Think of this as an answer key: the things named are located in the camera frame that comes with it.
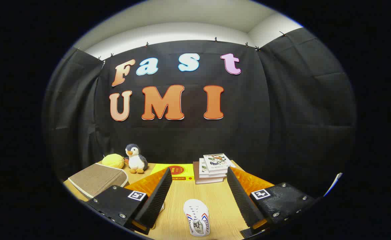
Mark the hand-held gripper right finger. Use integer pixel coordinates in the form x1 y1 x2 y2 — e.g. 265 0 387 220
226 166 317 239

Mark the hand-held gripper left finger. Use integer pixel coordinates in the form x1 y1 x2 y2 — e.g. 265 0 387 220
86 167 173 235

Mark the beige fabric storage box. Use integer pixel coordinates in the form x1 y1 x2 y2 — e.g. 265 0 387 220
68 163 129 199

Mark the yellow book with red circle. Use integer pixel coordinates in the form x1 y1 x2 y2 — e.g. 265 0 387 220
150 163 195 181

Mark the brown book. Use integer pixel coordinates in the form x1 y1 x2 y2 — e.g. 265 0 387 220
193 161 225 185

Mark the penguin plush toy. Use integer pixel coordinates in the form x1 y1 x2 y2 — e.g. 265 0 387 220
125 144 148 174

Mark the white illustrated book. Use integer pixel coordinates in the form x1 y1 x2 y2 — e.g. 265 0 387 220
203 153 232 174

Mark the yellow bun plush toy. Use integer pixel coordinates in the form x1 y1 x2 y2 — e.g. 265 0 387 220
102 154 126 169

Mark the black backdrop cloth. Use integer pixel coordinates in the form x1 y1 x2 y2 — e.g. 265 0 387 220
42 27 357 197

